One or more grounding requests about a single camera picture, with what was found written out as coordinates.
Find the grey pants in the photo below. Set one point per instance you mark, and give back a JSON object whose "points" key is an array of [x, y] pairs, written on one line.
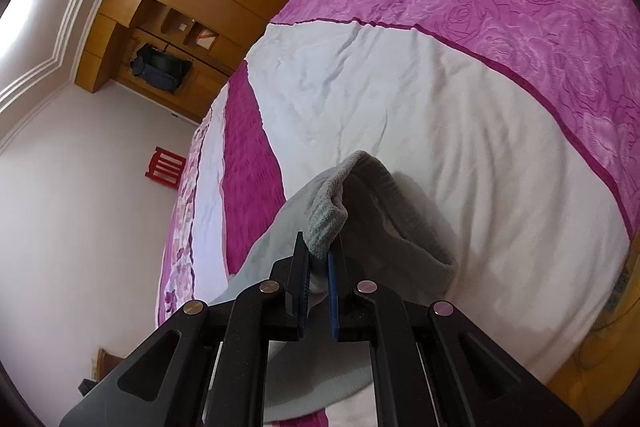
{"points": [[380, 227]]}

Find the pink and white bedspread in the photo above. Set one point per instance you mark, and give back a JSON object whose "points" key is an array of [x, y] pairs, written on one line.
{"points": [[400, 107]]}

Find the red chair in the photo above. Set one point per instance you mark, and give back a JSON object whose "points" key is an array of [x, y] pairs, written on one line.
{"points": [[165, 164]]}

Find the wooden nightstand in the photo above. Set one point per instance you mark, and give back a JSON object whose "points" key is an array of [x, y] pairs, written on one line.
{"points": [[107, 362]]}

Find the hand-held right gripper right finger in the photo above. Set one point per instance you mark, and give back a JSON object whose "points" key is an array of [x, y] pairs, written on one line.
{"points": [[333, 299]]}

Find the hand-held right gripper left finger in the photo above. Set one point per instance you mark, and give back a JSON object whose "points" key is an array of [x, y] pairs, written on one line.
{"points": [[302, 289]]}

